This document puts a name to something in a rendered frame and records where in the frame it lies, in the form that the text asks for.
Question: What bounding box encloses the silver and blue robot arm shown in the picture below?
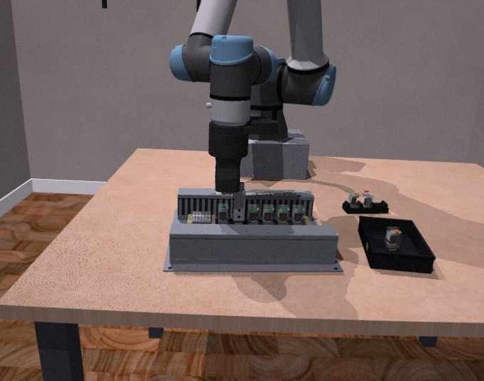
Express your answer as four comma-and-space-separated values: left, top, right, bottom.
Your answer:
169, 0, 336, 141

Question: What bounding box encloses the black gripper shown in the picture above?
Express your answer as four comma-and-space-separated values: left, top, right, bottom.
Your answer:
206, 98, 278, 221

